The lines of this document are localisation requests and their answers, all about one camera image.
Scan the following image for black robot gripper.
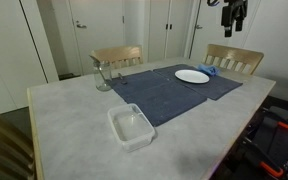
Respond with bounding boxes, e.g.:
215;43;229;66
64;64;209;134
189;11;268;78
221;0;248;37

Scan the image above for blue microfiber towel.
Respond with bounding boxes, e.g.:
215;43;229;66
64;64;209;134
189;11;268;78
198;64;220;76

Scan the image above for wooden chair near plate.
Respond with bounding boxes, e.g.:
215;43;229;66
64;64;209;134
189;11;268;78
202;44;264;75

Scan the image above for dark blue placemat under plate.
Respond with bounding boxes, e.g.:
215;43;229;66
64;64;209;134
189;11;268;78
154;64;242;100

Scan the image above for white round plate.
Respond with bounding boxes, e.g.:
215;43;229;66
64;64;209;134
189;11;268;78
175;70;210;84

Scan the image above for white closet double doors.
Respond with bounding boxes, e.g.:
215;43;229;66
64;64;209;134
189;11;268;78
148;0;193;62

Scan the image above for dark blue placemat near jar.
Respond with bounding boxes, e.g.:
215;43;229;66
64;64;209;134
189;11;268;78
111;71;207;127

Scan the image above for black orange clamp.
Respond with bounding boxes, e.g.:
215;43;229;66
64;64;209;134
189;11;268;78
241;117;288;178

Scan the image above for wooden chair near jar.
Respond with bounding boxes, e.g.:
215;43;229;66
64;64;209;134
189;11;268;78
90;45;143;69

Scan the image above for small dark metal utensil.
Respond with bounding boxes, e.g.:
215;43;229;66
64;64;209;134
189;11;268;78
118;73;127;85

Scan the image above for clear glass jar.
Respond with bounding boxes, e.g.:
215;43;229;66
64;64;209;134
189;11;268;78
92;56;112;92

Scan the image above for clear plastic container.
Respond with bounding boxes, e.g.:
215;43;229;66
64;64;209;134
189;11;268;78
107;103;156;152

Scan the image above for wooden chair foreground left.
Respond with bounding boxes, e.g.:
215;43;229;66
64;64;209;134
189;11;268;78
0;114;37;180

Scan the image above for white door with handle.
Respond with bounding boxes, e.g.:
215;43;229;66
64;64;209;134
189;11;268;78
69;0;124;74

